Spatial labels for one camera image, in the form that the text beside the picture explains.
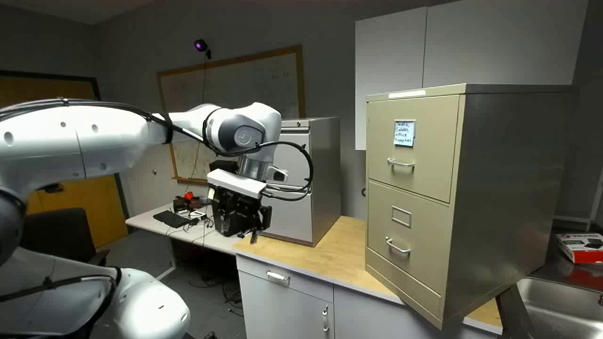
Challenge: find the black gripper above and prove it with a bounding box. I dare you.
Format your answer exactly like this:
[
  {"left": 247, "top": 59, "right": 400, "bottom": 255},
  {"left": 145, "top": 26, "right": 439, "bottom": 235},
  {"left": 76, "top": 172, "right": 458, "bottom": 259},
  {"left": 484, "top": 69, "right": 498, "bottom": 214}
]
[{"left": 211, "top": 188, "right": 272, "bottom": 240}]

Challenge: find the filing cabinet drawer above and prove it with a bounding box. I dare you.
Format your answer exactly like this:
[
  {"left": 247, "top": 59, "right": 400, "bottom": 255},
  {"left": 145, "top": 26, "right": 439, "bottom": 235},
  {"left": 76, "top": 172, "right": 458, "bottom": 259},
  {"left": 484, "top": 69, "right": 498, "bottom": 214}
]
[
  {"left": 366, "top": 95, "right": 460, "bottom": 201},
  {"left": 368, "top": 180, "right": 451, "bottom": 293}
]

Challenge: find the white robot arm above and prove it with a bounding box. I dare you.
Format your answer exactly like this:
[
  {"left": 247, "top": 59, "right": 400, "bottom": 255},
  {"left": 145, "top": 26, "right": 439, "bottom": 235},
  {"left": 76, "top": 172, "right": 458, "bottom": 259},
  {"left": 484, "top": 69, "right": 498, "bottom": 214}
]
[{"left": 0, "top": 97, "right": 281, "bottom": 339}]

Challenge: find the grey under-counter cabinet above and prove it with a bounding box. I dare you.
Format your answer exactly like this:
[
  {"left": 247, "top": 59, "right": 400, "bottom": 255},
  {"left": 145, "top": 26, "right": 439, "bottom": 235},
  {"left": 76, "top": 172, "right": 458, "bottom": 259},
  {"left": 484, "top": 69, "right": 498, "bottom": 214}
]
[{"left": 236, "top": 255, "right": 501, "bottom": 339}]

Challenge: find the beige metal filing cabinet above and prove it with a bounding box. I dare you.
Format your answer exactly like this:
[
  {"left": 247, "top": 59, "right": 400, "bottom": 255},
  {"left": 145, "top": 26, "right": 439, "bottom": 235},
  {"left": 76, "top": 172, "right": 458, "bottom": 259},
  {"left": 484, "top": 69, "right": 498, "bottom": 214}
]
[{"left": 366, "top": 82, "right": 573, "bottom": 329}]

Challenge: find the red black tool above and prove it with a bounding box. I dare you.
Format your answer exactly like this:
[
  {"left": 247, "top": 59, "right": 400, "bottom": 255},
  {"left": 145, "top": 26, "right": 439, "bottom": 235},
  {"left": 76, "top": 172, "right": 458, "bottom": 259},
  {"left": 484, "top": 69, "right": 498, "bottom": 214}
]
[{"left": 174, "top": 189, "right": 204, "bottom": 210}]

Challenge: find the black flat device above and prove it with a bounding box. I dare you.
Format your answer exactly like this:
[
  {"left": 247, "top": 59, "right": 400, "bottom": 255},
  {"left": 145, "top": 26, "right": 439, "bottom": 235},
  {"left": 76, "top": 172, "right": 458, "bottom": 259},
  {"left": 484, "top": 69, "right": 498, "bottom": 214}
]
[{"left": 153, "top": 210, "right": 191, "bottom": 227}]

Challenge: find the stainless steel box appliance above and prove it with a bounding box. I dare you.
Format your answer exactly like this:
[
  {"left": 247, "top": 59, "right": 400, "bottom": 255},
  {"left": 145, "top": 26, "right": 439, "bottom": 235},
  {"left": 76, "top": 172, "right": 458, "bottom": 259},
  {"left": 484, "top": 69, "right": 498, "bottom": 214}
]
[{"left": 262, "top": 114, "right": 345, "bottom": 246}]

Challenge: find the yellow door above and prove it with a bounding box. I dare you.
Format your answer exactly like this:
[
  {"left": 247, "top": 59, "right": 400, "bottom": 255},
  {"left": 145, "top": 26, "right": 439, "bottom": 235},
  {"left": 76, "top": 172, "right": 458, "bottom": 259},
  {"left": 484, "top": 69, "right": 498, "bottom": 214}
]
[{"left": 0, "top": 71, "right": 128, "bottom": 248}]

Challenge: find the framed whiteboard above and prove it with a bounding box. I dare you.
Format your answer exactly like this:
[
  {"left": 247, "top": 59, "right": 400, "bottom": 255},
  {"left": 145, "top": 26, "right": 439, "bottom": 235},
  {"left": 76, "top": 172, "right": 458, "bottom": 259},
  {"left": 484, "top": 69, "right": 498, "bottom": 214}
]
[{"left": 155, "top": 43, "right": 307, "bottom": 186}]

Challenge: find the stainless steel sink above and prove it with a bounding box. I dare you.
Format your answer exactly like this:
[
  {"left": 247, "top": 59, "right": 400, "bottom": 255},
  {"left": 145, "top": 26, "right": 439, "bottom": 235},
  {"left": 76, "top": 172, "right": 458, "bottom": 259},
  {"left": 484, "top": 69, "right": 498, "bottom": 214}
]
[{"left": 517, "top": 278, "right": 603, "bottom": 339}]

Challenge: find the red and white box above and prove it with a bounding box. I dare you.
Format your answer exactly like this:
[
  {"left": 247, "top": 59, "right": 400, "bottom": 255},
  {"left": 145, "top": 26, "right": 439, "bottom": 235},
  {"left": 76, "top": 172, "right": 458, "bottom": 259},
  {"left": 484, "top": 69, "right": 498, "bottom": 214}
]
[{"left": 558, "top": 233, "right": 603, "bottom": 265}]

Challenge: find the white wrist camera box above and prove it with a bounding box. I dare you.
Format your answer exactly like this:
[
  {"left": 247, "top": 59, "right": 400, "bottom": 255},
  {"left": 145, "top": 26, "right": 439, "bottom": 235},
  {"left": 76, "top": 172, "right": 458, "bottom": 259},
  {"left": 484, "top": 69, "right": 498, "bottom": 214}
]
[{"left": 207, "top": 169, "right": 266, "bottom": 197}]

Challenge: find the silver cabinet drawer handle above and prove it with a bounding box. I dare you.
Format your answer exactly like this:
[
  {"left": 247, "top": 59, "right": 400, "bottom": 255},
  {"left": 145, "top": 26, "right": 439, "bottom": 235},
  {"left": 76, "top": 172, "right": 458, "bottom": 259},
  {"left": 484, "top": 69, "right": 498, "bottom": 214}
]
[{"left": 266, "top": 269, "right": 290, "bottom": 285}]

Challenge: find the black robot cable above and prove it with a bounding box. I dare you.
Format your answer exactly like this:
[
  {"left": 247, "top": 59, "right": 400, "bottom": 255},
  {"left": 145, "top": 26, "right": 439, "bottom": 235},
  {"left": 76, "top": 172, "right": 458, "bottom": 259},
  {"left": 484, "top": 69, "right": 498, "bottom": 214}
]
[{"left": 251, "top": 139, "right": 315, "bottom": 203}]

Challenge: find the purple light camera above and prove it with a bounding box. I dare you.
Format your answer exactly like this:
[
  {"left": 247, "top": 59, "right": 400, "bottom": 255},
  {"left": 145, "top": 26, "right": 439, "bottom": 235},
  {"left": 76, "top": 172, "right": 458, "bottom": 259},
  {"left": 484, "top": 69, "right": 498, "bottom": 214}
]
[{"left": 194, "top": 37, "right": 211, "bottom": 59}]

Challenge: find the white wall cabinet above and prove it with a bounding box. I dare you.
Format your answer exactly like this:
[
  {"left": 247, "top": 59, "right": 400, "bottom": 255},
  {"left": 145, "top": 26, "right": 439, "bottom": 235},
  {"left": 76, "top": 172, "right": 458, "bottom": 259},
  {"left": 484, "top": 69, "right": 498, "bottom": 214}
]
[{"left": 354, "top": 0, "right": 588, "bottom": 150}]

